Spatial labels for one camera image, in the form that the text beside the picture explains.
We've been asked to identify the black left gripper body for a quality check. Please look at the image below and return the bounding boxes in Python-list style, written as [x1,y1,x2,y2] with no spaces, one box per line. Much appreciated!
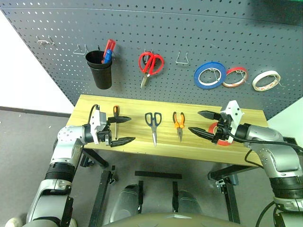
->
[97,116,114,147]

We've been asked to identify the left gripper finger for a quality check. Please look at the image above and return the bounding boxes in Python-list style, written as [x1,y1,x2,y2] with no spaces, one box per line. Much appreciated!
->
[110,136,136,148]
[108,115,132,124]

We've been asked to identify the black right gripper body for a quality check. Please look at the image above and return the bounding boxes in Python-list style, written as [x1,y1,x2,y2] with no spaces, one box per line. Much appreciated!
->
[212,113,234,145]

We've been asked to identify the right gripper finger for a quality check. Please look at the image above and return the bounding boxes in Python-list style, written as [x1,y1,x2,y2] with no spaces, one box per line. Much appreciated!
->
[188,126,217,143]
[197,110,221,120]

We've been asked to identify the orange black handled screwdriver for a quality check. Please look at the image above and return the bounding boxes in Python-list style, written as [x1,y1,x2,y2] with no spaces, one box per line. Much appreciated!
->
[111,105,120,140]

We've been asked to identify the solid red tape roll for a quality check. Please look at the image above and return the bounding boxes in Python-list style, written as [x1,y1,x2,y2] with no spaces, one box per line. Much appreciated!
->
[208,122,235,147]

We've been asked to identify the orange handled needle-nose pliers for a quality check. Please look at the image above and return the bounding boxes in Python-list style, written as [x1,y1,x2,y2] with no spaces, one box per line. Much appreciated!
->
[172,111,186,143]

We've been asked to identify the dark blue handled scissors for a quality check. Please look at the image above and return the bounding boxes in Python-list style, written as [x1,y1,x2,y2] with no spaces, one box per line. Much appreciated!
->
[144,112,162,148]

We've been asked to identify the grey pegboard wall panel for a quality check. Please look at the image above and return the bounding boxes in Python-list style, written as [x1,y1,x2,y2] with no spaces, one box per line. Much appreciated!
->
[0,0,303,120]

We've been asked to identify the blue tape roll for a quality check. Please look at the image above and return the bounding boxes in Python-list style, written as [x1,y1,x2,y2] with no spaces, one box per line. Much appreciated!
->
[193,61,227,90]

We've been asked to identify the black plastic cup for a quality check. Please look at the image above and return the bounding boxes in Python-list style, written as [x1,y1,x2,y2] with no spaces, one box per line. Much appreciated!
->
[85,50,114,90]

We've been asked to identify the black crossbar stand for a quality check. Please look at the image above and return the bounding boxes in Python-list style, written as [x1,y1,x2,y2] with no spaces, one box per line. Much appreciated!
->
[134,170,182,213]

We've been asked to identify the thin red tape roll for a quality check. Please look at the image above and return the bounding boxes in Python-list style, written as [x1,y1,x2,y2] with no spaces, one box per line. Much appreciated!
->
[222,67,249,89]

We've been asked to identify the dark grey rounded shape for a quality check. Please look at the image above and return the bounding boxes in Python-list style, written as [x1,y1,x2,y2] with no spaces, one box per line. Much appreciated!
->
[177,189,204,216]
[110,184,140,224]

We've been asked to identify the white tape roll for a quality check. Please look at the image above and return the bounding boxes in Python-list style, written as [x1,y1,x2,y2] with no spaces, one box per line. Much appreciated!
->
[251,70,282,92]

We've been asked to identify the olive rounded body shell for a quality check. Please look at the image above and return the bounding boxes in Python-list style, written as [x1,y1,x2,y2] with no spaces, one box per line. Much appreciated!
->
[101,211,244,227]

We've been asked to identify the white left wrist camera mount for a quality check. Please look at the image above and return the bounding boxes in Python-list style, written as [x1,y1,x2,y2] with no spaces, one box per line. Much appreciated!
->
[89,109,109,145]

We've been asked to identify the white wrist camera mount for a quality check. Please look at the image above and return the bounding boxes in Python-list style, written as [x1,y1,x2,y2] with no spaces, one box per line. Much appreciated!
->
[220,100,244,144]
[89,109,109,145]

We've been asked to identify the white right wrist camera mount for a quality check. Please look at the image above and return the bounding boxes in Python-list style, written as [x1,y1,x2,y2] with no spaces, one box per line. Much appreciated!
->
[220,100,244,144]

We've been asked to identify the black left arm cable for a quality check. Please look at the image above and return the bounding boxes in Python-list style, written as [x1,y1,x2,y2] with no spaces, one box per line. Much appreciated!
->
[89,104,100,125]

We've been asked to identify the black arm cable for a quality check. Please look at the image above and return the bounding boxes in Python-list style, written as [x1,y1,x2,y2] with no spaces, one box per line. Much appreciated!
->
[224,132,303,170]
[89,104,100,125]

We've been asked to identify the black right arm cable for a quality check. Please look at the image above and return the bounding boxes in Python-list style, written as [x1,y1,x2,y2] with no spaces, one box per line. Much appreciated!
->
[224,132,303,170]

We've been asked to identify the bent metal wire hook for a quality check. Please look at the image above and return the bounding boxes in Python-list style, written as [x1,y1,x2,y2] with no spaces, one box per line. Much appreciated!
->
[37,35,54,45]
[72,44,89,55]
[175,50,190,65]

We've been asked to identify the black metal table frame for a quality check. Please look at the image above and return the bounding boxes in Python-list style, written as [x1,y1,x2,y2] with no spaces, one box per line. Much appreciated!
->
[79,148,260,227]

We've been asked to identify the red handled scissors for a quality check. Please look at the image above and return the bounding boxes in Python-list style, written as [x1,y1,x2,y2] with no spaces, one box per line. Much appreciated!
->
[138,52,165,89]

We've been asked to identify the blue handled screwdriver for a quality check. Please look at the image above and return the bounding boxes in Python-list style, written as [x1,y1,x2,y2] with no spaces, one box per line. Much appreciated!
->
[103,49,114,64]

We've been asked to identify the red handled screwdriver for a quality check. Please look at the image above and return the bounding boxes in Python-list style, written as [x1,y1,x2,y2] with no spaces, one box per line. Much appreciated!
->
[101,39,116,64]

